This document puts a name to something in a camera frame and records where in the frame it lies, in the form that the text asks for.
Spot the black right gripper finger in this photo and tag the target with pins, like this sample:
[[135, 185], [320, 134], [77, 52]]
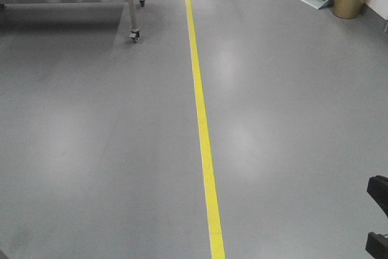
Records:
[[376, 245], [377, 189]]

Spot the yellow floor tape line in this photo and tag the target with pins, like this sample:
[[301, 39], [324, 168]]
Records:
[[217, 249]]

